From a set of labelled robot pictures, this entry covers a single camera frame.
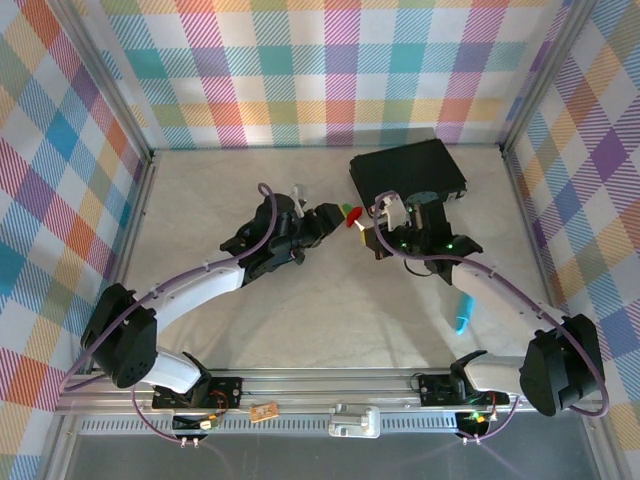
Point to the green capped key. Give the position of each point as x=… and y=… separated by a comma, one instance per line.
x=345, y=206

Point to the red and green toy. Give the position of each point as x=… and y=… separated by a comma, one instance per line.
x=353, y=215

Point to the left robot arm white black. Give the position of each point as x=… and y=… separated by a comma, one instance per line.
x=190, y=292

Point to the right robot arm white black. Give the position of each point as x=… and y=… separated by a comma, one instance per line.
x=500, y=300

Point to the black hard case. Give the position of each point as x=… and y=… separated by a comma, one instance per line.
x=405, y=167

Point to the blue marker pen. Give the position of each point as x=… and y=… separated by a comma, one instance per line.
x=464, y=314

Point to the small brown circuit board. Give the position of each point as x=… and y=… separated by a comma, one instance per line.
x=264, y=411

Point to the aluminium side rail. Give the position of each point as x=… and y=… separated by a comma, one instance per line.
x=137, y=260
x=535, y=240

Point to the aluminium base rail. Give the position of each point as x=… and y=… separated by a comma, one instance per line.
x=325, y=385

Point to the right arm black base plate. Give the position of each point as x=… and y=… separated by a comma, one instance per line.
x=435, y=390

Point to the silver metal latch bracket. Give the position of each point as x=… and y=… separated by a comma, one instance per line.
x=352, y=420

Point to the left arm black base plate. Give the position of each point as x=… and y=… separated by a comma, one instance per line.
x=222, y=390

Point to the aluminium frame post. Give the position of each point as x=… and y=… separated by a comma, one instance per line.
x=107, y=85
x=547, y=75

